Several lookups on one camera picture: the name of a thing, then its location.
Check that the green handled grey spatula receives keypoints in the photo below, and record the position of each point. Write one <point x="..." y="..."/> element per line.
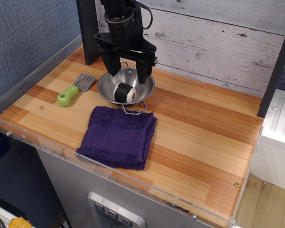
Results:
<point x="82" y="83"/>

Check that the yellow object at corner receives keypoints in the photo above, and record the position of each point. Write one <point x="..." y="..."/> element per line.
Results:
<point x="19" y="223"/>

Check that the dark grey post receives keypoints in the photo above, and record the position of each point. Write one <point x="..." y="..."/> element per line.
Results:
<point x="273" y="82"/>
<point x="89" y="27"/>

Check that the clear acrylic edge guard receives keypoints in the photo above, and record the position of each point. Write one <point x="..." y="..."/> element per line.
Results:
<point x="198" y="160"/>

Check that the dark grey left post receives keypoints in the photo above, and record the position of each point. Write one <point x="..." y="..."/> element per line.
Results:
<point x="89" y="27"/>

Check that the black and white sushi roll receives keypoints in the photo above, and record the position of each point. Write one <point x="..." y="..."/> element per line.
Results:
<point x="124" y="93"/>

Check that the stainless steel bowl with handles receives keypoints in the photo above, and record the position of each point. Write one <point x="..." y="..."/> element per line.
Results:
<point x="127" y="75"/>

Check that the purple folded towel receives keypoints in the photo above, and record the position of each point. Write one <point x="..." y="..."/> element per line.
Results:
<point x="117" y="139"/>

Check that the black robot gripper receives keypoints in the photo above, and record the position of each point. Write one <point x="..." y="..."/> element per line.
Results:
<point x="125" y="39"/>

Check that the dark grey right post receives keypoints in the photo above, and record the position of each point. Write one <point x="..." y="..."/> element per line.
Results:
<point x="273" y="82"/>

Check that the silver cabinet with buttons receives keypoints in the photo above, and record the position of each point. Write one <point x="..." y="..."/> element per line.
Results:
<point x="92" y="201"/>

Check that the white aluminium side unit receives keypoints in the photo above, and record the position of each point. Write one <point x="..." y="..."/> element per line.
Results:
<point x="268" y="163"/>

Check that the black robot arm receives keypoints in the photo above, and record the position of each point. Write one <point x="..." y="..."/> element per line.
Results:
<point x="124" y="8"/>

